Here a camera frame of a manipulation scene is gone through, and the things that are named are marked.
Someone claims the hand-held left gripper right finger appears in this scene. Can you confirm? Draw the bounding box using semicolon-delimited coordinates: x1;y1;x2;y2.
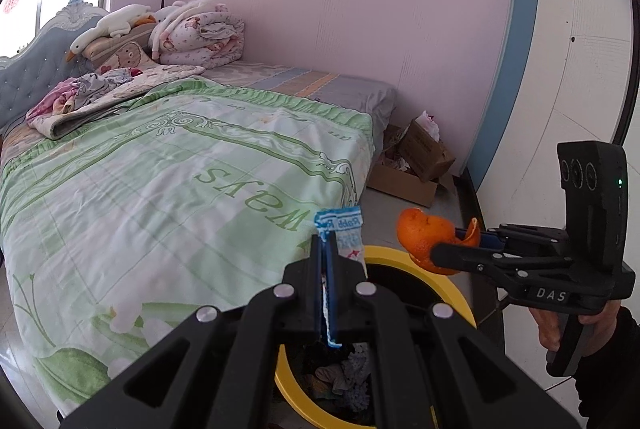
326;249;587;429

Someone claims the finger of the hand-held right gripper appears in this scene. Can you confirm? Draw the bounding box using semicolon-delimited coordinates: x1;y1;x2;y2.
430;241;575;284
481;223;571;256

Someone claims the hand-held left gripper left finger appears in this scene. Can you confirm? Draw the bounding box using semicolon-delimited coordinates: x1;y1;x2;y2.
60;234;324;429

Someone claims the orange peel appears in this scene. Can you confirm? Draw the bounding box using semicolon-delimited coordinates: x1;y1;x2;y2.
396;208;482;278

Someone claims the pale purple fluffy pompom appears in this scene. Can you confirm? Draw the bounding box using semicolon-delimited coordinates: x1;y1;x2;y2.
347;343;371;373

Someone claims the white blue candy wrapper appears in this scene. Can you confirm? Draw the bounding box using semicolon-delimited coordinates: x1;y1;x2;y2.
313;206;364;350

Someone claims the yellow rimmed waste bin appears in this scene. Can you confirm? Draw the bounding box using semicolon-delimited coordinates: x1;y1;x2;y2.
274;245;477;429

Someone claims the person's right forearm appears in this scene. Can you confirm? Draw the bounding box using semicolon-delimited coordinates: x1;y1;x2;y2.
570;304;640;429

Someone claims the person's right hand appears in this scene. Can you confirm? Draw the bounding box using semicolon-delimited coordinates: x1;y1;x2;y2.
529;302;610;354

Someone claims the open flat cardboard box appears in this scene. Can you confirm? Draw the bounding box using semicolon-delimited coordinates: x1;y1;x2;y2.
367;153;455;209

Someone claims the tilted brown cardboard box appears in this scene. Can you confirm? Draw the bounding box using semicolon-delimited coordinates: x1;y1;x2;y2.
397;118;456;183

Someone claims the white crumpled paper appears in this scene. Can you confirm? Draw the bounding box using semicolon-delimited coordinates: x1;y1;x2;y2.
412;110;441;143

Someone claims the white door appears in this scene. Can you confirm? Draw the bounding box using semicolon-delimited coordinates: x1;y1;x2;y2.
475;0;640;310

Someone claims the green printed blanket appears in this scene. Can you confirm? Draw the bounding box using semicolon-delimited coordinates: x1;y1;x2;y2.
0;76;376;416

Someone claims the striped bed sheet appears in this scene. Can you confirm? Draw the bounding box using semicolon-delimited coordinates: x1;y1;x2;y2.
204;60;399;151

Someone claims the crumpled pink blanket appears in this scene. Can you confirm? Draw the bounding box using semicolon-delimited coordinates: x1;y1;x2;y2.
26;62;206;140

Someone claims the folded pink printed quilt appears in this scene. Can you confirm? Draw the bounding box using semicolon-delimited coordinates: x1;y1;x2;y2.
148;0;246;70

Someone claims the grey garment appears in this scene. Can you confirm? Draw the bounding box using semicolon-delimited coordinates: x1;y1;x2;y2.
70;68;134;103

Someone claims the cartoon bear print pillow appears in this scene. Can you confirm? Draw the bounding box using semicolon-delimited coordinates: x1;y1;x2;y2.
82;39;152;73

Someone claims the pink garment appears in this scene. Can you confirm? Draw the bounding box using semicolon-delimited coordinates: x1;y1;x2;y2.
26;79;77;123

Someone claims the white goose plush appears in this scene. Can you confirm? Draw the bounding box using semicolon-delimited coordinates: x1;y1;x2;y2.
65;4;157;63

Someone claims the bed with blue headboard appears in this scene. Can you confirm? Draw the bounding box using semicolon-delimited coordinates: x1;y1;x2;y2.
0;0;399;417

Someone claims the blue door frame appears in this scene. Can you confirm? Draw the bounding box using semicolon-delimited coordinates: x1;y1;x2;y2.
467;0;544;206

